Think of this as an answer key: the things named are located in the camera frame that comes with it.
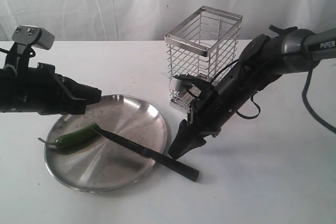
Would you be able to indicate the round stainless steel plate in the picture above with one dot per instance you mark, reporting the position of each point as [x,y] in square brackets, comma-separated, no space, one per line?
[99,164]

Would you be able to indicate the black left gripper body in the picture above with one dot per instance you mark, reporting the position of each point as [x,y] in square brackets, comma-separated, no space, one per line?
[38,90]

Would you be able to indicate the green cucumber with stem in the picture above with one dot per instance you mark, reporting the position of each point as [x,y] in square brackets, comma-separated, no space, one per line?
[78,138]

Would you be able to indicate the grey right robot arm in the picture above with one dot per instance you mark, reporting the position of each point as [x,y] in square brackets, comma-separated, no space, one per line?
[263,61]

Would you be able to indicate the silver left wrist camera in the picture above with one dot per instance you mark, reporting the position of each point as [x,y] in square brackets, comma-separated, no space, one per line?
[33,36]

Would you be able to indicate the black kitchen knife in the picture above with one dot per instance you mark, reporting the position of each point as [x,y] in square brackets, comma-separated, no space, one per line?
[176,166]

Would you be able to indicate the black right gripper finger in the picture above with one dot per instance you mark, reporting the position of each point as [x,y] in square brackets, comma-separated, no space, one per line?
[184,126]
[188,142]

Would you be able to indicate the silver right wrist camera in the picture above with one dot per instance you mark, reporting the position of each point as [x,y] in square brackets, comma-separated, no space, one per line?
[186,82]

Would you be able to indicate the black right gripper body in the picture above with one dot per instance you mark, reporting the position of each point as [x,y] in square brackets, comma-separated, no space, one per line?
[217,104]

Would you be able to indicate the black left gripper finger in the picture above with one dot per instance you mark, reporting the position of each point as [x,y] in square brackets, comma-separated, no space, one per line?
[92,95]
[76,103]

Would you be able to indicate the steel wire utensil basket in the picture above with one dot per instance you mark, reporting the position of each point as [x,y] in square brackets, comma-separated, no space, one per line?
[201,45]

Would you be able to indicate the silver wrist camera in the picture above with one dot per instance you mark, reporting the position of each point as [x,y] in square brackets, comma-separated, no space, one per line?
[186,82]
[33,36]

